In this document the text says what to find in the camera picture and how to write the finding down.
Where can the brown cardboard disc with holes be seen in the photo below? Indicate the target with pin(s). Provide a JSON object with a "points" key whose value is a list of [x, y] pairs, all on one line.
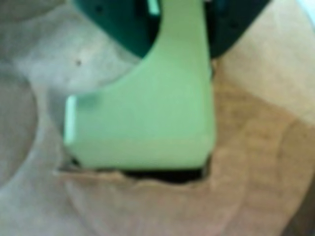
{"points": [[258, 147]]}

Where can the pale green U shape block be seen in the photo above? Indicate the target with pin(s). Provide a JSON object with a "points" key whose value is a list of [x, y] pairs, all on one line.
{"points": [[152, 118]]}

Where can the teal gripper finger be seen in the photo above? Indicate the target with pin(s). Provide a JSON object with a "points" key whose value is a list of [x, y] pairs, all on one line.
{"points": [[229, 27], [118, 24]]}

